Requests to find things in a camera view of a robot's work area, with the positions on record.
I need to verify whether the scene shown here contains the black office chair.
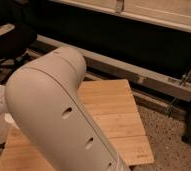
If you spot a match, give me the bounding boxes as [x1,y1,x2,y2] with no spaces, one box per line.
[0,0,43,84]

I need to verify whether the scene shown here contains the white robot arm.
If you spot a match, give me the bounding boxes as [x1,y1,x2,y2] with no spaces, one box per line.
[0,46,130,171]

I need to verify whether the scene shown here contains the white paper cup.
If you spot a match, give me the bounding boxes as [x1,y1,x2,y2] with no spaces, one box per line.
[5,113,19,129]

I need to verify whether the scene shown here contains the metal rail beam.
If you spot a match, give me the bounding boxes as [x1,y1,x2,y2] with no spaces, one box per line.
[26,34,191,103]

